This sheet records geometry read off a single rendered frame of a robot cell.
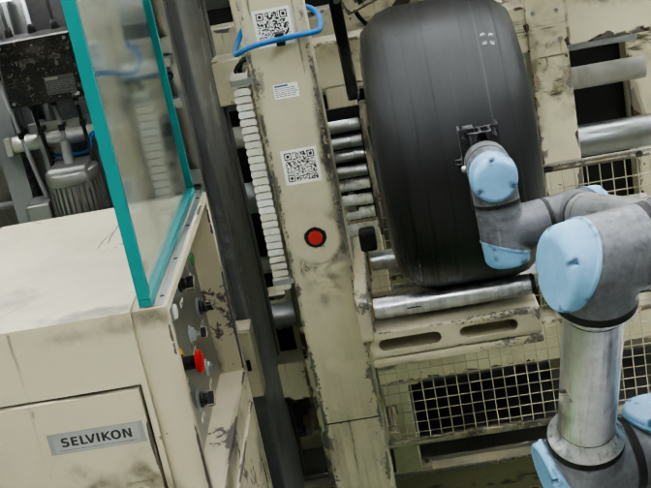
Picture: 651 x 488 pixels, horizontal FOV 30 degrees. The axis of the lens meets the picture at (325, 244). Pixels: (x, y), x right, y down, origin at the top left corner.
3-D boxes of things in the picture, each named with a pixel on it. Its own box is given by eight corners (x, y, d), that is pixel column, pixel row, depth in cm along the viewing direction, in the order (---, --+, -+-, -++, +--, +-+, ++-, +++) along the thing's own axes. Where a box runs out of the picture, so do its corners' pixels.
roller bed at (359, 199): (304, 247, 298) (281, 132, 288) (306, 228, 312) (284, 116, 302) (385, 234, 296) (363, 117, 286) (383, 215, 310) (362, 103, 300)
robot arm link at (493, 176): (476, 212, 193) (466, 161, 191) (469, 198, 203) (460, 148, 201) (524, 202, 192) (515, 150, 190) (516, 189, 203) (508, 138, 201)
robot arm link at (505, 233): (558, 258, 198) (547, 193, 195) (494, 275, 196) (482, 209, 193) (540, 248, 205) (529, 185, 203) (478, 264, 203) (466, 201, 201)
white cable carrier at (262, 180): (275, 290, 261) (229, 76, 245) (276, 282, 265) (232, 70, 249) (295, 288, 260) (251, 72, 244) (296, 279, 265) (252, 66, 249)
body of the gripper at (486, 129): (496, 118, 216) (504, 129, 205) (503, 165, 218) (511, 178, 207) (453, 125, 217) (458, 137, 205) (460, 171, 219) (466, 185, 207)
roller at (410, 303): (370, 324, 254) (367, 304, 252) (370, 316, 258) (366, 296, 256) (538, 296, 251) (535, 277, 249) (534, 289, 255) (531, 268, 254)
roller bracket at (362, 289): (361, 345, 251) (354, 301, 248) (358, 274, 289) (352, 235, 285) (377, 342, 251) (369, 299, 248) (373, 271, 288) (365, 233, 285)
